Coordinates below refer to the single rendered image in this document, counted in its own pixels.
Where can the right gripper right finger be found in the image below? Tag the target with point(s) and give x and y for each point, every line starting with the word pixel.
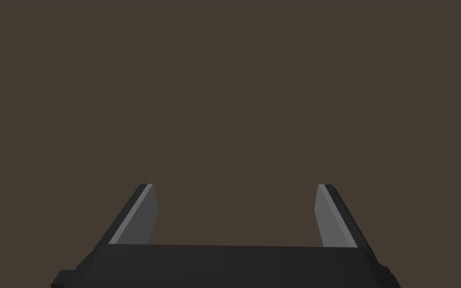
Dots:
pixel 335 222

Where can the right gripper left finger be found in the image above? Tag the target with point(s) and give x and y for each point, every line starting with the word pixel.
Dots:
pixel 136 220

